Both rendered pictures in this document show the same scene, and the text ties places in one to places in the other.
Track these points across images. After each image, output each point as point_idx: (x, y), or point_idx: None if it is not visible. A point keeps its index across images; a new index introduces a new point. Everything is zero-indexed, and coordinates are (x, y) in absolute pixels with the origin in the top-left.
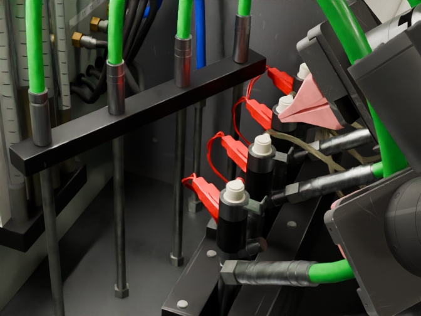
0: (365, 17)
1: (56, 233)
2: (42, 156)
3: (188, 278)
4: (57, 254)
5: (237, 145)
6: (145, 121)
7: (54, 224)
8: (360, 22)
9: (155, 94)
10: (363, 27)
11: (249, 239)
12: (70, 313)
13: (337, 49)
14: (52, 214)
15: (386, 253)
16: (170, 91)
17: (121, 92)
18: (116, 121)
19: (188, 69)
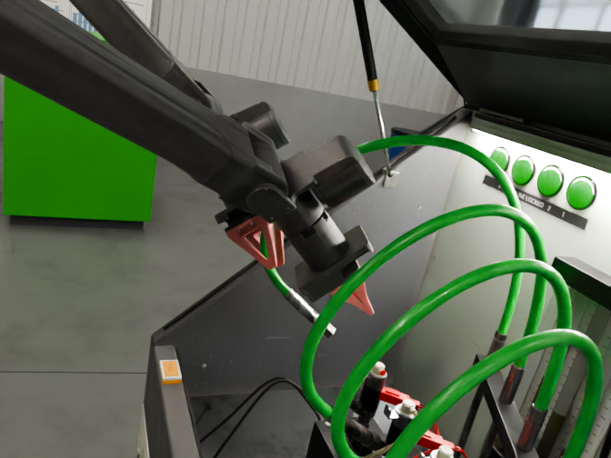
0: (357, 246)
1: (464, 426)
2: (477, 362)
3: (381, 436)
4: (458, 441)
5: (436, 438)
6: (495, 420)
7: (466, 419)
8: (355, 243)
9: (515, 426)
10: (353, 245)
11: (359, 404)
12: None
13: (345, 234)
14: (468, 412)
15: None
16: (515, 434)
17: (505, 383)
18: (492, 394)
19: (523, 430)
